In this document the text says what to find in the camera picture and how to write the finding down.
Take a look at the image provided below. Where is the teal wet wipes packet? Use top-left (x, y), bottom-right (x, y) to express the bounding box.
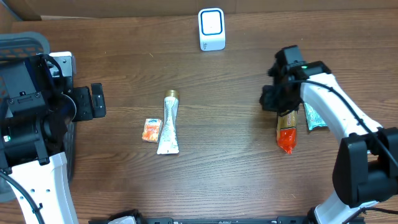
top-left (303, 103), bottom-right (327, 131)

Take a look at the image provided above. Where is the white tube gold cap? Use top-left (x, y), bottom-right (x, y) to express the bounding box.
top-left (157, 90), bottom-right (179, 154)

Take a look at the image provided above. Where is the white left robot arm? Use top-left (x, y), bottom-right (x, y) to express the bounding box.
top-left (1, 52), bottom-right (106, 223)

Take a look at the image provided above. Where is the red spaghetti packet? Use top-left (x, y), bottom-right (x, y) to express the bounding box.
top-left (276, 111), bottom-right (298, 154)

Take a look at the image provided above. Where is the white barcode scanner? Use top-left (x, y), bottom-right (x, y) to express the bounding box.
top-left (198, 7), bottom-right (226, 52)

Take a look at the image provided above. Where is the grey plastic shopping basket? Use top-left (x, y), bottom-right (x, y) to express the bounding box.
top-left (0, 31), bottom-right (77, 203)

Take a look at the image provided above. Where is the small orange tissue packet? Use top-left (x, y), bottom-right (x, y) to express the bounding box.
top-left (142, 118), bottom-right (162, 142)

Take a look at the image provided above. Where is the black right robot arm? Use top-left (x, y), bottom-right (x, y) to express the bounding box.
top-left (259, 45), bottom-right (397, 223)

